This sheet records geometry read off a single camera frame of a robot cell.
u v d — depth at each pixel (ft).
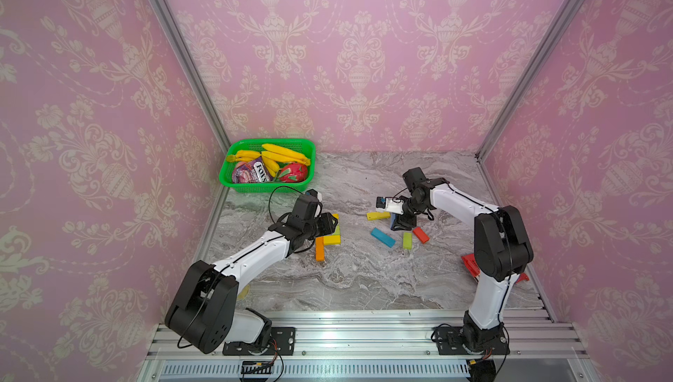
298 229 2.20
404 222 2.74
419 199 2.41
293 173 3.41
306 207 2.18
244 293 2.67
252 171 3.48
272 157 3.59
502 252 1.68
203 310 1.37
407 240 3.04
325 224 2.55
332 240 3.11
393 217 2.88
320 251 3.01
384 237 3.11
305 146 3.79
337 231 3.10
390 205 2.79
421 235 3.11
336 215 3.33
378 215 3.21
